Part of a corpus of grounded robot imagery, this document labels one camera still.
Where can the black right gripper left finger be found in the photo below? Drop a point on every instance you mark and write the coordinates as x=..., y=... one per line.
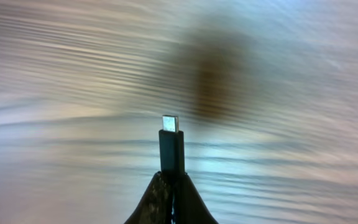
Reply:
x=155, y=206

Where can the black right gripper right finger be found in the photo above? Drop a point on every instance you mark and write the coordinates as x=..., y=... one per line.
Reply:
x=188, y=206

